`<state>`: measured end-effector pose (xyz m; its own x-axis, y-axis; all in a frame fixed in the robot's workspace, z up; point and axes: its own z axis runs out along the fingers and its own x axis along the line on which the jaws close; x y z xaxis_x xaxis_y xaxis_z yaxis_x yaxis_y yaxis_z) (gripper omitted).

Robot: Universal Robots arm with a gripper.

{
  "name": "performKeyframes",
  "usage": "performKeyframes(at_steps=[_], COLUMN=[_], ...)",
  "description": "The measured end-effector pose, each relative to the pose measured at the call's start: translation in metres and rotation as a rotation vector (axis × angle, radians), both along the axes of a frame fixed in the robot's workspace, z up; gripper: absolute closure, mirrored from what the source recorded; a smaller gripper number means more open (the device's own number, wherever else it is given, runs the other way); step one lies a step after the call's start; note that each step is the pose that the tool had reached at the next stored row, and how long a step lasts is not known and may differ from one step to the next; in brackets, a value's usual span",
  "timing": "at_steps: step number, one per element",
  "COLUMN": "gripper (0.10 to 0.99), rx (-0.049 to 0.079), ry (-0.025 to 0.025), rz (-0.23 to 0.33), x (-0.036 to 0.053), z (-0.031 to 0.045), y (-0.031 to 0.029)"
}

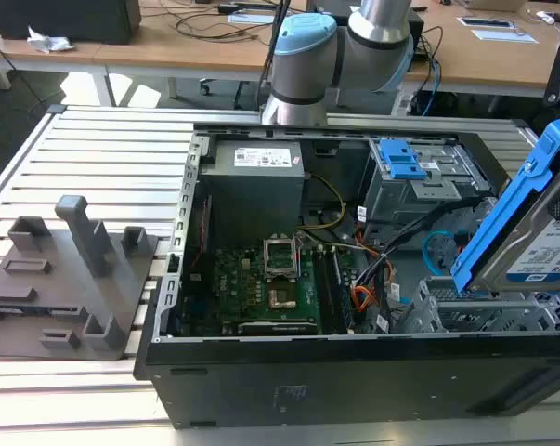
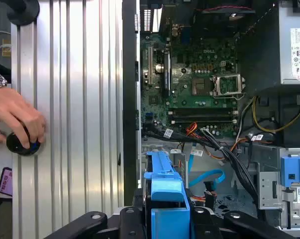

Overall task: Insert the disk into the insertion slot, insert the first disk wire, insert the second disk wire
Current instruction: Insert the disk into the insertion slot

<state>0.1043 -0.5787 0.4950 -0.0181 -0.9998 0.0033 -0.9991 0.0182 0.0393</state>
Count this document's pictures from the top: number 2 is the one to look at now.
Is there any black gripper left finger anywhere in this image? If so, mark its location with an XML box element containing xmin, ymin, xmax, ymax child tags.
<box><xmin>44</xmin><ymin>207</ymin><xmax>146</xmax><ymax>239</ymax></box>

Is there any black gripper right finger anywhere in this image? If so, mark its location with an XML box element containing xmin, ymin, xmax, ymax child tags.
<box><xmin>191</xmin><ymin>207</ymin><xmax>290</xmax><ymax>239</ymax></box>

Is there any hard disk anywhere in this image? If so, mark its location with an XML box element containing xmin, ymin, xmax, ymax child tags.
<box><xmin>143</xmin><ymin>150</ymin><xmax>198</xmax><ymax>239</ymax></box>

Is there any blue disk wire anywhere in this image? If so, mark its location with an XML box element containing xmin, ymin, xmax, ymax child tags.
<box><xmin>186</xmin><ymin>143</ymin><xmax>226</xmax><ymax>189</ymax></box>

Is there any round black tool blue ring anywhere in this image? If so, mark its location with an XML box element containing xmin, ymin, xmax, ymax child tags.
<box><xmin>6</xmin><ymin>125</ymin><xmax>42</xmax><ymax>157</ymax></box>

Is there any black RAM slot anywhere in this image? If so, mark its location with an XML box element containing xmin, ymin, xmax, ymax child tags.
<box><xmin>168</xmin><ymin>107</ymin><xmax>236</xmax><ymax>112</ymax></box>
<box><xmin>170</xmin><ymin>116</ymin><xmax>236</xmax><ymax>121</ymax></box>
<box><xmin>168</xmin><ymin>112</ymin><xmax>236</xmax><ymax>117</ymax></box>
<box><xmin>171</xmin><ymin>120</ymin><xmax>237</xmax><ymax>125</ymax></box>

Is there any person's bare hand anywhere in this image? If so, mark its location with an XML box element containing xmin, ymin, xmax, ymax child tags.
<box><xmin>0</xmin><ymin>87</ymin><xmax>47</xmax><ymax>150</ymax></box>

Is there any grey metal drive cage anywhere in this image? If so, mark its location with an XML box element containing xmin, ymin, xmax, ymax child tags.
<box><xmin>258</xmin><ymin>146</ymin><xmax>300</xmax><ymax>233</ymax></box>

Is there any blue plastic drive latch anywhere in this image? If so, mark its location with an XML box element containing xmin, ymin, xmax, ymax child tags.
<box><xmin>280</xmin><ymin>148</ymin><xmax>300</xmax><ymax>188</ymax></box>

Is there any black open PC case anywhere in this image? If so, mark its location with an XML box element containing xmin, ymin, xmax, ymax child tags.
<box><xmin>121</xmin><ymin>0</ymin><xmax>300</xmax><ymax>239</ymax></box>

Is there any purple smartphone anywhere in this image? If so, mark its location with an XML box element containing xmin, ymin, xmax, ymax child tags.
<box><xmin>0</xmin><ymin>167</ymin><xmax>13</xmax><ymax>198</ymax></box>

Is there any green motherboard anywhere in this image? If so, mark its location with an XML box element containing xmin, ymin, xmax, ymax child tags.
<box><xmin>140</xmin><ymin>32</ymin><xmax>240</xmax><ymax>140</ymax></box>

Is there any grey power supply unit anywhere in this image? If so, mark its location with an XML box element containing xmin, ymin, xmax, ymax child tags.
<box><xmin>278</xmin><ymin>0</ymin><xmax>300</xmax><ymax>85</ymax></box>

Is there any black round clamp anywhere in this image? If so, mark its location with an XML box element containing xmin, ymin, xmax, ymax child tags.
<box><xmin>7</xmin><ymin>0</ymin><xmax>40</xmax><ymax>26</ymax></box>

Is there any disk power wire black plug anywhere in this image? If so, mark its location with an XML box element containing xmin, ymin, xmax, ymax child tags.
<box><xmin>189</xmin><ymin>181</ymin><xmax>218</xmax><ymax>208</ymax></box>

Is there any black cable bundle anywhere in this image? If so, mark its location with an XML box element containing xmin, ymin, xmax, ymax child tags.
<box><xmin>141</xmin><ymin>126</ymin><xmax>266</xmax><ymax>218</ymax></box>

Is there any orange red wire bundle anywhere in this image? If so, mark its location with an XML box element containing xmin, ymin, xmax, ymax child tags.
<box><xmin>178</xmin><ymin>121</ymin><xmax>226</xmax><ymax>161</ymax></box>

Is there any yellow wire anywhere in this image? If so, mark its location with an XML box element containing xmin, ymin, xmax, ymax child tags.
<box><xmin>251</xmin><ymin>96</ymin><xmax>300</xmax><ymax>133</ymax></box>

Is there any white cable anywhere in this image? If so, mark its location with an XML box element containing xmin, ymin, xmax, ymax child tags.
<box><xmin>0</xmin><ymin>30</ymin><xmax>12</xmax><ymax>52</ymax></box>

